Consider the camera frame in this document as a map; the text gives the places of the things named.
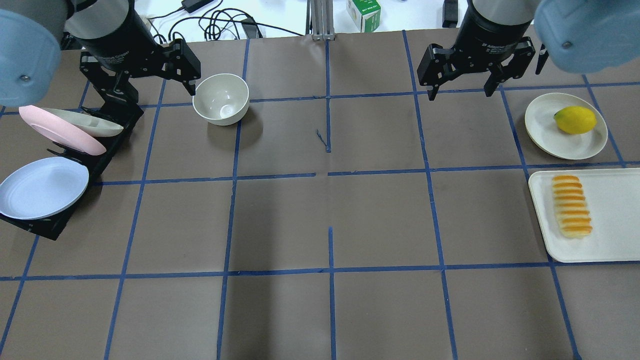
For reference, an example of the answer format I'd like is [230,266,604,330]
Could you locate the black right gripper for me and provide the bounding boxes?
[416,2,537,101]

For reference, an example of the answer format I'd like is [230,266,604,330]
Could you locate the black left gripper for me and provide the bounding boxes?
[70,10,201,126]

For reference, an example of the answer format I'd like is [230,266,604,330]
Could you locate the blue plate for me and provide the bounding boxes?
[0,156,90,220]

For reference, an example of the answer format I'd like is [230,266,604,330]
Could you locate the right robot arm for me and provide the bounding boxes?
[416,0,640,100]

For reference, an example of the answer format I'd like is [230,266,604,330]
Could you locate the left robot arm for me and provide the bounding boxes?
[0,0,201,116]

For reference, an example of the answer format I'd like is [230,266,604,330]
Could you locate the cream plate in rack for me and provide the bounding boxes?
[42,107,124,138]

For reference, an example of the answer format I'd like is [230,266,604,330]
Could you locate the cream plate with lemon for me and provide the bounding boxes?
[525,92,609,160]

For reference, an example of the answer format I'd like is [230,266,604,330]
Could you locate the pink plate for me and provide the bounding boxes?
[18,105,106,156]

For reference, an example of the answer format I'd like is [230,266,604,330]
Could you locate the black dish rack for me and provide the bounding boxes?
[1,96,144,240]

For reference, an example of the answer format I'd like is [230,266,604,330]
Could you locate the white ceramic bowl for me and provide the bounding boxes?
[192,73,250,126]

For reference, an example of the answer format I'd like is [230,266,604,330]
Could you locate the black power adapter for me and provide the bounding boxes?
[181,0,214,14]

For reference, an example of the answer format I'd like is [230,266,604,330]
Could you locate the yellow lemon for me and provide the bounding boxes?
[553,105,598,135]

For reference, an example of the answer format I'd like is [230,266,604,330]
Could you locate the green white box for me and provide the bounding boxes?
[346,0,382,33]

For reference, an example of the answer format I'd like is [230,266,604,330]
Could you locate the white rectangular tray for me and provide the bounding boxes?
[528,168,640,264]

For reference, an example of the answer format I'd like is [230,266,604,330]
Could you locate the black cables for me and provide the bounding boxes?
[145,0,306,43]

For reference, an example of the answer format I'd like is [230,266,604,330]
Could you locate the aluminium frame post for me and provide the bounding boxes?
[306,0,335,41]

